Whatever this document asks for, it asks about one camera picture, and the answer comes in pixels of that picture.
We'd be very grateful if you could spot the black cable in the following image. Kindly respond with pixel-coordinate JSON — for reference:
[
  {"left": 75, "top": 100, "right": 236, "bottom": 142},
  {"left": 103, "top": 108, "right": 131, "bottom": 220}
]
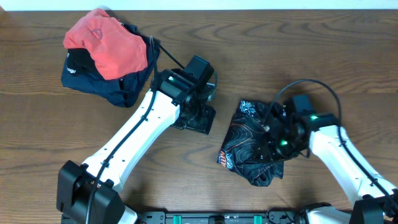
[
  {"left": 264, "top": 78, "right": 398, "bottom": 212},
  {"left": 85, "top": 35, "right": 186, "bottom": 224}
]

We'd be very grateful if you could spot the red folded shirt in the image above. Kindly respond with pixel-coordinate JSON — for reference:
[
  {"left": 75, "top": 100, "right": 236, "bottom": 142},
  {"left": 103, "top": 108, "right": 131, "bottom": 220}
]
[{"left": 63, "top": 9, "right": 149, "bottom": 80}]

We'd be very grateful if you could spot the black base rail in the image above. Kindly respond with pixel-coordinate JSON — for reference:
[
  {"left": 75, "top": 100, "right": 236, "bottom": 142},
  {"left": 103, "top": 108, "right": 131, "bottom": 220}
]
[{"left": 136, "top": 210, "right": 307, "bottom": 224}]

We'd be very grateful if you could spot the black printed cycling jersey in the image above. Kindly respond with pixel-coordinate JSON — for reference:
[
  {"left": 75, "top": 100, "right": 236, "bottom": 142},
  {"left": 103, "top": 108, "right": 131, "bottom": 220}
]
[{"left": 217, "top": 100, "right": 284, "bottom": 187}]

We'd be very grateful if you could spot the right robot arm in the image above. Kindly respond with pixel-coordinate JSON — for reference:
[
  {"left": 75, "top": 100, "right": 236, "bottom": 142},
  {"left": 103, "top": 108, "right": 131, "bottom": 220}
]
[{"left": 254, "top": 113, "right": 397, "bottom": 223}]

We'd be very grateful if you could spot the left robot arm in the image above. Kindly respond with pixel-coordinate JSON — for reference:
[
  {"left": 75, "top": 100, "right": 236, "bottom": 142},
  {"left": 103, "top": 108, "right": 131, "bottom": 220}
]
[{"left": 56, "top": 67, "right": 216, "bottom": 224}]

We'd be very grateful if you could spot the right black cable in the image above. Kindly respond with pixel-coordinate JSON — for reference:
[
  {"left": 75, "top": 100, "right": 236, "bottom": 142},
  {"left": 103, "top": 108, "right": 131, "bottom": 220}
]
[{"left": 264, "top": 78, "right": 398, "bottom": 212}]

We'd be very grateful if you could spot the left black cable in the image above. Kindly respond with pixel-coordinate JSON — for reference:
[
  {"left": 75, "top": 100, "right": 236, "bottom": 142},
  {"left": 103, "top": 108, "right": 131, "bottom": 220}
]
[{"left": 85, "top": 35, "right": 186, "bottom": 224}]

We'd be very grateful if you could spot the navy folded garment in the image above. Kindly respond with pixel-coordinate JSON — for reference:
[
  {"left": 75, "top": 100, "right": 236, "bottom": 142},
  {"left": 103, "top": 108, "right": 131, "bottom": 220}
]
[{"left": 61, "top": 24, "right": 159, "bottom": 108}]

